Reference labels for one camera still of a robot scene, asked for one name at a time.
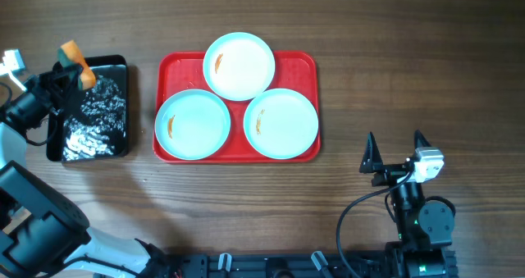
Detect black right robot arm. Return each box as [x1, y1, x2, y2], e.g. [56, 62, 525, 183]
[359, 130, 459, 277]

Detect white plate top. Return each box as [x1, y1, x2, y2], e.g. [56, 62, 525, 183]
[203, 32, 276, 102]

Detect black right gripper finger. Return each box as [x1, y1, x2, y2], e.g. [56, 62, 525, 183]
[414, 130, 431, 148]
[359, 132, 384, 174]

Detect orange green sponge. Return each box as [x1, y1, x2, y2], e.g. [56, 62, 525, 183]
[57, 40, 97, 90]

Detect white plate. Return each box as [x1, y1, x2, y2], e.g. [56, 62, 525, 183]
[154, 89, 231, 161]
[203, 32, 276, 102]
[243, 88, 319, 160]

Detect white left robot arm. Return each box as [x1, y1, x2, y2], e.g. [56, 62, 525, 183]
[1, 65, 170, 277]

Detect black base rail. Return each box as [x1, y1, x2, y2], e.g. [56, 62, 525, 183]
[136, 250, 459, 278]

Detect red plastic tray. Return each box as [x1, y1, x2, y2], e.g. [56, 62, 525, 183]
[155, 51, 319, 164]

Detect black water container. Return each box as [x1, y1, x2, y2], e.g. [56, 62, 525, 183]
[46, 55, 129, 163]

